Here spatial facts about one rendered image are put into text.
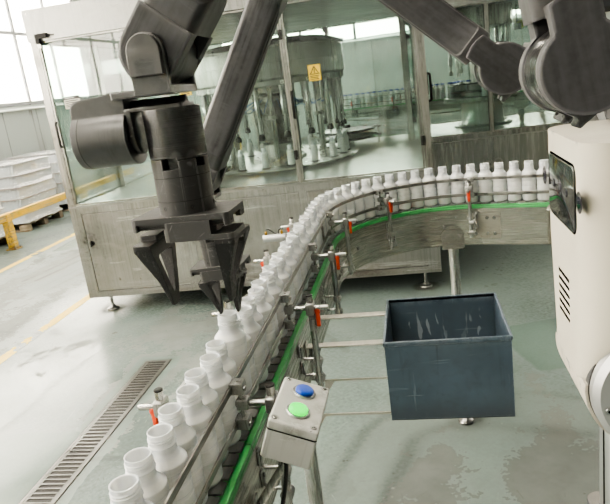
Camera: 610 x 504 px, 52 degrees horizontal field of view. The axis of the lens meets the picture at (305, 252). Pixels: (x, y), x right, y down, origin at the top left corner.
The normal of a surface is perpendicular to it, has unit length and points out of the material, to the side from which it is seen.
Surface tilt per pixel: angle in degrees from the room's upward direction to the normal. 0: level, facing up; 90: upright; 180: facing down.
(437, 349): 90
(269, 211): 90
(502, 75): 91
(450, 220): 90
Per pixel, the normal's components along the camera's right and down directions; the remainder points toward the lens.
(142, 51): -0.15, 0.27
